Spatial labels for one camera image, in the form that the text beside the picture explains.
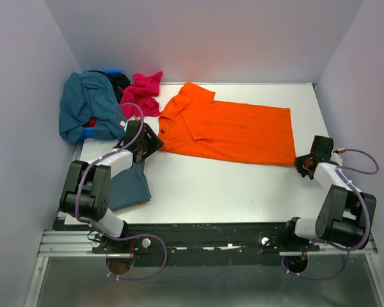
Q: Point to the orange t shirt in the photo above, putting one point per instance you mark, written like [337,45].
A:
[193,123]

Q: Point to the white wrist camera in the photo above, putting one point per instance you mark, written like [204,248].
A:
[125,124]
[336,157]

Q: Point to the aluminium frame rail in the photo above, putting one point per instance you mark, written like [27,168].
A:
[67,243]

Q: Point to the teal blue t shirt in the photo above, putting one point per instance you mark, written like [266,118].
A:
[86,96]

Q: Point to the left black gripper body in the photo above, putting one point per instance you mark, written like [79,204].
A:
[140,146]

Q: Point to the black t shirt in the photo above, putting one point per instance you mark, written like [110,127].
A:
[118,81]

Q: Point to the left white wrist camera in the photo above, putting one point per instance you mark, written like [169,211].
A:
[125,124]

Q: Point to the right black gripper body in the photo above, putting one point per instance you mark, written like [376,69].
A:
[301,163]

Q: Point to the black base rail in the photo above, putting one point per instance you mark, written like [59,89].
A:
[188,245]

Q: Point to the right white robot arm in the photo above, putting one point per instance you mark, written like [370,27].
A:
[346,215]

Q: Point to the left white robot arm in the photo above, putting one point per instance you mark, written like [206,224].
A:
[95,189]

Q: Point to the grey blue t shirt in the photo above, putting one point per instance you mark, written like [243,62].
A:
[129,188]

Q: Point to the magenta pink t shirt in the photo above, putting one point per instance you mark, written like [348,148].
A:
[142,92]

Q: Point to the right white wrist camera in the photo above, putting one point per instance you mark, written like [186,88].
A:
[336,157]

